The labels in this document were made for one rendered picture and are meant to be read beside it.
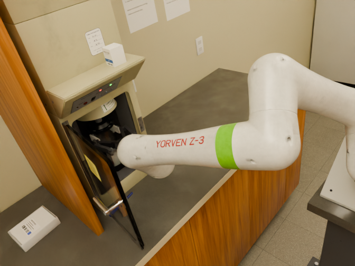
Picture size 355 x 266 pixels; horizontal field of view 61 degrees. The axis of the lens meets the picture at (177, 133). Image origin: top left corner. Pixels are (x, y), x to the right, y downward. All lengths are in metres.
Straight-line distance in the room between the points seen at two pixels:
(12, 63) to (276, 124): 0.65
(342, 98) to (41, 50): 0.85
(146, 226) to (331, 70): 3.16
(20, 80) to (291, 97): 0.67
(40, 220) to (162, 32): 1.19
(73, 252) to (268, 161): 0.83
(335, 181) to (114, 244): 0.85
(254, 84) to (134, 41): 1.09
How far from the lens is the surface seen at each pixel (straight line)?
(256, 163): 0.70
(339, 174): 1.26
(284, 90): 0.72
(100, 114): 1.16
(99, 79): 0.96
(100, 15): 1.08
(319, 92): 0.83
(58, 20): 1.01
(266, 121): 0.69
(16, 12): 0.96
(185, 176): 1.35
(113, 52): 1.02
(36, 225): 1.37
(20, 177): 1.58
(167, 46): 1.90
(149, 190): 1.33
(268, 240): 2.26
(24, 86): 0.89
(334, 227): 1.36
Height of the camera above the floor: 1.86
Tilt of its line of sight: 35 degrees down
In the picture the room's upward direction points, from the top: 11 degrees counter-clockwise
